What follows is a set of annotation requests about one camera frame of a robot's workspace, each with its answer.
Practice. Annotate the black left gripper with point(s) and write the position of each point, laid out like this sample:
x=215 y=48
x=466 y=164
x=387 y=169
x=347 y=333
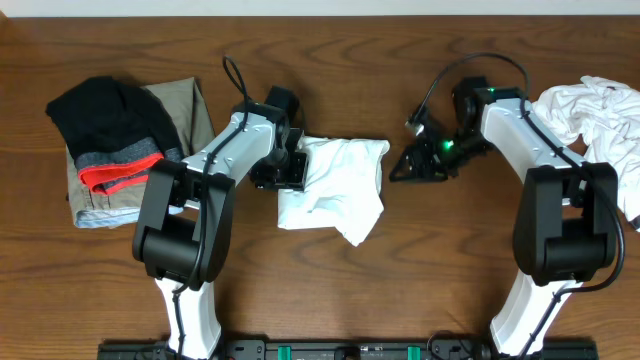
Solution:
x=296 y=182

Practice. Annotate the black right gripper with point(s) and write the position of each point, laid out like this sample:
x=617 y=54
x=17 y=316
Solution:
x=424 y=168

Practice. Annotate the white printed t-shirt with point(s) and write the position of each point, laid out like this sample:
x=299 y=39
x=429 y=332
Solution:
x=342 y=188

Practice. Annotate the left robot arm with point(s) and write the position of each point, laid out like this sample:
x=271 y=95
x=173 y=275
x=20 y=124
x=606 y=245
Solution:
x=183 y=232

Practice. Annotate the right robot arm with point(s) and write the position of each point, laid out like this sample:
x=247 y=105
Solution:
x=566 y=226

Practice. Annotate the folded khaki pants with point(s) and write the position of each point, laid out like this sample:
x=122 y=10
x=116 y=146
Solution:
x=186 y=106

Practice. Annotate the black garment with red trim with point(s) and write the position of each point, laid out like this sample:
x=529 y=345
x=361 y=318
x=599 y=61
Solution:
x=114 y=133

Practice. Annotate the crumpled white garment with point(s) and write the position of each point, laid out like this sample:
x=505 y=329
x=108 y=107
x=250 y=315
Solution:
x=604 y=114

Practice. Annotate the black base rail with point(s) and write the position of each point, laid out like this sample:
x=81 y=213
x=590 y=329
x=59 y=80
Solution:
x=345 y=350

